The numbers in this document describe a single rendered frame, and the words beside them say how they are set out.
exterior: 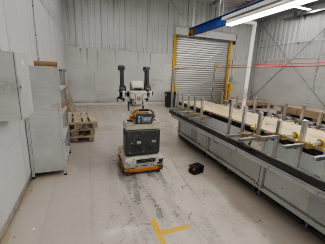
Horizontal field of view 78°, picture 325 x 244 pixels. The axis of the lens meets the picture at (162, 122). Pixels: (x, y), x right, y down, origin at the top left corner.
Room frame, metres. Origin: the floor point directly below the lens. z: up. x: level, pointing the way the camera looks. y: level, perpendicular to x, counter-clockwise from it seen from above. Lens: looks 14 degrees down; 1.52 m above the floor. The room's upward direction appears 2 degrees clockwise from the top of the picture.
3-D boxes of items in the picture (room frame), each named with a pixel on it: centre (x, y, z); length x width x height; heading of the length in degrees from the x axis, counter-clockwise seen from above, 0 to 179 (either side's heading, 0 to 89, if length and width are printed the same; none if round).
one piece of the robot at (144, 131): (3.01, 0.33, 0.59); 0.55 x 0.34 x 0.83; 111
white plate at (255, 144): (2.25, -1.08, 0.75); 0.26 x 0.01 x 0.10; 21
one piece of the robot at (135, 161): (2.80, 0.23, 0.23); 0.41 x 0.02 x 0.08; 111
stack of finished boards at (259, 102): (10.18, -4.26, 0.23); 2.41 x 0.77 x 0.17; 113
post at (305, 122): (1.76, -1.29, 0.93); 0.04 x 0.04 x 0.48; 21
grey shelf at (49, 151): (3.02, 1.76, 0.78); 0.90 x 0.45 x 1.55; 21
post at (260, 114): (2.23, -1.12, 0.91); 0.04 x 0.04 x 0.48; 21
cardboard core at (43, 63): (3.12, 1.80, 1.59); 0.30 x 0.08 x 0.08; 111
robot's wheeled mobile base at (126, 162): (3.10, 0.36, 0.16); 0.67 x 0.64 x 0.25; 21
